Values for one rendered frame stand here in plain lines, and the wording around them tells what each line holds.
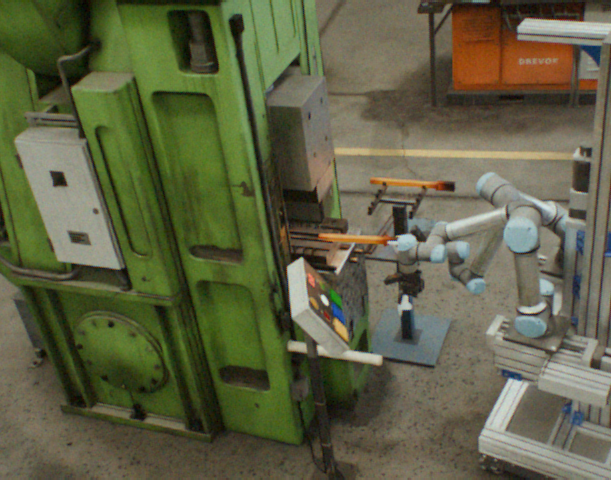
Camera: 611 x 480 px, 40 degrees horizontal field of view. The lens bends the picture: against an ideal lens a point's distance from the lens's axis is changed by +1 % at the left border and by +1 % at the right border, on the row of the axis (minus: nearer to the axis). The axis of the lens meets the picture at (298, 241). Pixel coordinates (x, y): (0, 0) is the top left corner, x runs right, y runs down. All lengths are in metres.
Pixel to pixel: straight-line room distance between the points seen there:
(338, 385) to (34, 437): 1.67
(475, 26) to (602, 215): 3.88
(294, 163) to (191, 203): 0.48
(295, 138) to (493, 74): 3.93
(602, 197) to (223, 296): 1.70
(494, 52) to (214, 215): 4.02
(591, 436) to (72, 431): 2.63
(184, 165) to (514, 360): 1.63
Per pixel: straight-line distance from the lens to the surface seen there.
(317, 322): 3.21
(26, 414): 4.94
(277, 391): 4.04
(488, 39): 7.05
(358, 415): 4.37
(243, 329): 3.92
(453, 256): 3.69
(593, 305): 3.62
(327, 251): 3.82
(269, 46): 3.42
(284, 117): 3.40
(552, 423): 4.07
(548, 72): 7.15
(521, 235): 3.09
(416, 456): 4.18
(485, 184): 3.63
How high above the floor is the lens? 3.19
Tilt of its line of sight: 34 degrees down
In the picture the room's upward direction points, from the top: 9 degrees counter-clockwise
